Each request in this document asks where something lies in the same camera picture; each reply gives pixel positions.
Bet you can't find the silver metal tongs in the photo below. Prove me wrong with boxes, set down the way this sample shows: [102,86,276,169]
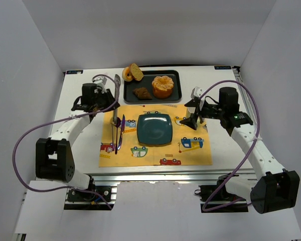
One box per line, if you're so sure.
[111,73,121,126]

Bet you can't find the brown chocolate bread piece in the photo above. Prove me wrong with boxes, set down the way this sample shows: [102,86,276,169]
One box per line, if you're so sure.
[132,87,152,100]

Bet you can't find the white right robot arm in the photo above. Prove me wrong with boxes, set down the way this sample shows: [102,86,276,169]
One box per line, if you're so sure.
[181,87,300,214]

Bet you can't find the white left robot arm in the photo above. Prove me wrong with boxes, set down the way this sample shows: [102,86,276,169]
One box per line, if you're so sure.
[36,83,120,190]

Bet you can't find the light green mug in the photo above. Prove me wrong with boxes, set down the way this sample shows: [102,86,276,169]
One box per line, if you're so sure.
[185,107,195,118]

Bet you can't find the purple iridescent spoon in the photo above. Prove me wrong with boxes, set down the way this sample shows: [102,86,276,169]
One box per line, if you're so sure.
[115,117,121,154]

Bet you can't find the black baking tray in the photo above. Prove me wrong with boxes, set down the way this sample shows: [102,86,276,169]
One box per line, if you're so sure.
[123,70,182,104]

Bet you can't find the purple iridescent knife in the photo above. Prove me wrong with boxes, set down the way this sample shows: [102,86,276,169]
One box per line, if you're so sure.
[117,115,125,151]

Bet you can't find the glazed donut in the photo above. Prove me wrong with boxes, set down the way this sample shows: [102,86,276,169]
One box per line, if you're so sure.
[122,67,133,82]

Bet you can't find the orange bundt cake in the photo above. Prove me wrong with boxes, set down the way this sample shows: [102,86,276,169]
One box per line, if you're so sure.
[152,75,174,99]

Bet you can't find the teal square plate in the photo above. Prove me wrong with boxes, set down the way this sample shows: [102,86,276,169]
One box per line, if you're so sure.
[137,113,173,146]

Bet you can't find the yellow car print placemat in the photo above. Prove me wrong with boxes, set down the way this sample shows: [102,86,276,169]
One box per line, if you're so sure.
[99,104,213,167]

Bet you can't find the sliced baguette piece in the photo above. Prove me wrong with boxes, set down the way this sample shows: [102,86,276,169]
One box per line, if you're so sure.
[129,63,144,81]

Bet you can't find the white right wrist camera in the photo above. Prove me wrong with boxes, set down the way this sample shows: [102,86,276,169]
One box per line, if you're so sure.
[191,86,204,99]

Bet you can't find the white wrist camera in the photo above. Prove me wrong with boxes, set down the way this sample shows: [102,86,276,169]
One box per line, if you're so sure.
[92,76,107,88]
[191,86,204,99]

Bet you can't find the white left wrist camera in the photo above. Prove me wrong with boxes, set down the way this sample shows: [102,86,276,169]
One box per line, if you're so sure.
[92,76,107,88]

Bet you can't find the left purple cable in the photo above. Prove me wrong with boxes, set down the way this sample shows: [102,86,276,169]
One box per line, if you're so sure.
[12,74,120,210]

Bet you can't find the purple cable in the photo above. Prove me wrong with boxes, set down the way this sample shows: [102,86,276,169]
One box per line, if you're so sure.
[200,79,260,213]
[12,74,120,210]

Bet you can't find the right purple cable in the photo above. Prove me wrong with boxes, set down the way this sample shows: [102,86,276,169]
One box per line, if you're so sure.
[200,79,260,213]

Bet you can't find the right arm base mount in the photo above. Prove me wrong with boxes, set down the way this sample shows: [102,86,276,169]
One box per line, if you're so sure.
[194,173,249,213]

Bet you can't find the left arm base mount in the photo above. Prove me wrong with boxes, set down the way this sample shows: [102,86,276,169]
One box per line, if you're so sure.
[64,182,117,211]

